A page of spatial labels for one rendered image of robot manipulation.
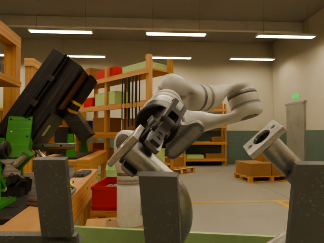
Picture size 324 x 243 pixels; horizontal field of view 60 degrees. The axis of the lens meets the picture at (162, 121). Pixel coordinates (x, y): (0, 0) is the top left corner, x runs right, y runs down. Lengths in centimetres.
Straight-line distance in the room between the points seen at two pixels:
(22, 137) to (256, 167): 612
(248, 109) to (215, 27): 833
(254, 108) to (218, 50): 1034
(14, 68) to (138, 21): 679
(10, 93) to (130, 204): 164
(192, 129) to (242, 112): 38
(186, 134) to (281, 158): 18
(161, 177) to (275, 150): 15
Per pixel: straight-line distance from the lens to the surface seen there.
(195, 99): 69
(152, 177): 32
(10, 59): 246
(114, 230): 73
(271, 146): 38
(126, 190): 99
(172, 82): 62
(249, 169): 705
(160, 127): 38
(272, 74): 1168
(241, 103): 86
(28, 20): 954
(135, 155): 35
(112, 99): 471
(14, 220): 110
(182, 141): 51
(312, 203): 39
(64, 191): 42
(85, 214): 233
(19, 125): 157
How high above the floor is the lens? 119
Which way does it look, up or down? 2 degrees up
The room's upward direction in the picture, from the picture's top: straight up
